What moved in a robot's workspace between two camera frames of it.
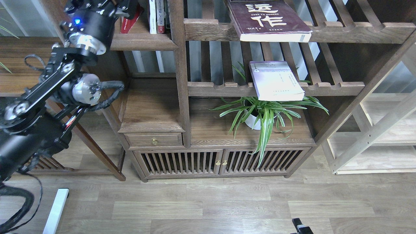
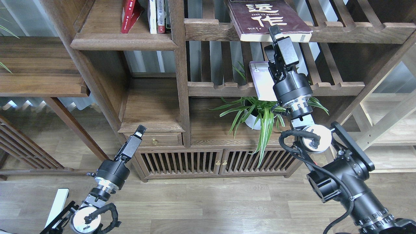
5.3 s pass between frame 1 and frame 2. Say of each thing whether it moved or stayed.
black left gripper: moved
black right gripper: moved
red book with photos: stayed
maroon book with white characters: stayed
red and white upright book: stayed
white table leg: stayed
